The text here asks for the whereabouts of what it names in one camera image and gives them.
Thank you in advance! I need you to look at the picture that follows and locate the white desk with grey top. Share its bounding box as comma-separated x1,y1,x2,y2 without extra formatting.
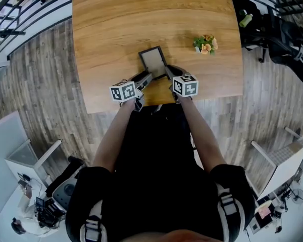
251,127,303,200

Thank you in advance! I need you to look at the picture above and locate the grey office chair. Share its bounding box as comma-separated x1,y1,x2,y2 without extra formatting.
52,180,76,211

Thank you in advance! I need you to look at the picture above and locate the person's black clothing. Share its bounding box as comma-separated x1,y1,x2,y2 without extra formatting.
65,103,257,242

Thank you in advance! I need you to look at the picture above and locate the black electronic device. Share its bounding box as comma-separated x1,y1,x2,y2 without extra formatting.
35,197,66,229

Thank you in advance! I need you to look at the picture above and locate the black picture frame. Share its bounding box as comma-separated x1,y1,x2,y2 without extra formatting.
138,45,168,81

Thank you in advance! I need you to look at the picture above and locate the black office chair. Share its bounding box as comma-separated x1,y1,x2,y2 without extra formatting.
267,14,303,93
238,0,268,63

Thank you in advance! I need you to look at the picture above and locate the white partition panel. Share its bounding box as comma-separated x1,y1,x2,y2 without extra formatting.
0,110,28,201

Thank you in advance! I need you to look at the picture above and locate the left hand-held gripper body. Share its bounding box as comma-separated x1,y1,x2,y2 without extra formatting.
109,72,145,113

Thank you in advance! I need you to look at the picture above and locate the potted orange flower plant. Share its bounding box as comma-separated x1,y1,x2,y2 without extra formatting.
192,34,219,56

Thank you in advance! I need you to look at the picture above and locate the green bottle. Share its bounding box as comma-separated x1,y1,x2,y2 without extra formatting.
239,10,254,28

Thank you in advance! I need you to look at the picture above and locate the pink notepad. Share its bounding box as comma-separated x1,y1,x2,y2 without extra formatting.
257,207,271,219

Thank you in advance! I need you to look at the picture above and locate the person's left forearm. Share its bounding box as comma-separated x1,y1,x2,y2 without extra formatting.
92,99,137,172

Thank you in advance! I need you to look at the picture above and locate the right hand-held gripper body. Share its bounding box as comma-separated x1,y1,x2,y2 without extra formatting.
168,65,199,104

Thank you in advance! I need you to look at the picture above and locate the grey harness strap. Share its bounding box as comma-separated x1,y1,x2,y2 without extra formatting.
79,200,109,242
215,183,245,242

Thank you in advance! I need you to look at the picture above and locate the person's right forearm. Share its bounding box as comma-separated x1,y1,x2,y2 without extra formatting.
179,96,228,172

